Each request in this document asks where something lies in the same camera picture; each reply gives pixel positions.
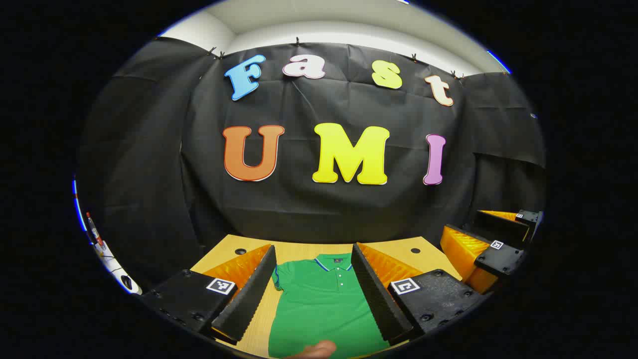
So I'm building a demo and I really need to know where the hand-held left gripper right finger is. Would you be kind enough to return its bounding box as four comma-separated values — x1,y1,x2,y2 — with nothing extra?
350,242,491,346

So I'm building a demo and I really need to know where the black backdrop cloth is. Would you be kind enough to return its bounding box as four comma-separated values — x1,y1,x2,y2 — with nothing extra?
77,36,546,295

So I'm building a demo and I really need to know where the green T-shirt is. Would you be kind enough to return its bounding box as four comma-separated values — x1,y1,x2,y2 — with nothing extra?
268,253,390,359

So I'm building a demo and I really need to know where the white desk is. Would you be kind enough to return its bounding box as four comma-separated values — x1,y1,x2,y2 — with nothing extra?
92,234,143,295

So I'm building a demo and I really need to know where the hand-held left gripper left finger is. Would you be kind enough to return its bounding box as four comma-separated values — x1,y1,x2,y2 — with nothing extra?
141,243,278,346

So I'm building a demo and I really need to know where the clear bottle with red label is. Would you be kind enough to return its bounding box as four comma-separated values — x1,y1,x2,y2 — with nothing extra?
86,212,105,250

